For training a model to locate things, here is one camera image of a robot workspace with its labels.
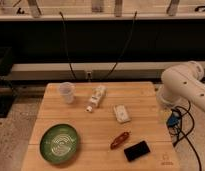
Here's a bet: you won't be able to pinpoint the right black hanging cable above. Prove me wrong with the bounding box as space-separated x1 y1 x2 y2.
100 10 138 82

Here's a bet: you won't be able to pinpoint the black hanging cable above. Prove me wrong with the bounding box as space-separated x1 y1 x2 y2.
58 11 78 81
100 10 138 82

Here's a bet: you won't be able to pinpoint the clear plastic cup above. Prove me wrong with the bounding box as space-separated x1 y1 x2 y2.
58 82 74 104

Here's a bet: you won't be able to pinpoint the left black hanging cable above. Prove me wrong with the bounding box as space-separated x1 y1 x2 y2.
58 11 78 81

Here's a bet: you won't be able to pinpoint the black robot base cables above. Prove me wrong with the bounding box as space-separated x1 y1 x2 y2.
166 99 204 171

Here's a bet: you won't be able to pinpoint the white wall rail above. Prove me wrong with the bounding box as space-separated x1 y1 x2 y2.
6 62 178 81

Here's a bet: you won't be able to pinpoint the red-brown sausage toy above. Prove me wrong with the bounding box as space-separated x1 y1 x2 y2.
110 132 130 150

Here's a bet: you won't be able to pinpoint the white tube bottle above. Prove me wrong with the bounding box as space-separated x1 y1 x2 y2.
86 85 106 112

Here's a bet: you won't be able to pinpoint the green ceramic bowl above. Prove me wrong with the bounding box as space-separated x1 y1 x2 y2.
39 124 80 164

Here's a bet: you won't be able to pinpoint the black rectangular phone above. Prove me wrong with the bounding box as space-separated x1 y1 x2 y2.
124 141 150 162

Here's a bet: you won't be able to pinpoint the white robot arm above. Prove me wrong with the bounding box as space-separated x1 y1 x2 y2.
157 61 205 112

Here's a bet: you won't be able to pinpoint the white rectangular packet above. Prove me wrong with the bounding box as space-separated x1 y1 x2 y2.
114 105 130 123

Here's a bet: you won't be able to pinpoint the white wall power outlet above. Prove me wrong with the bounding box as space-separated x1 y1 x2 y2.
85 70 93 81

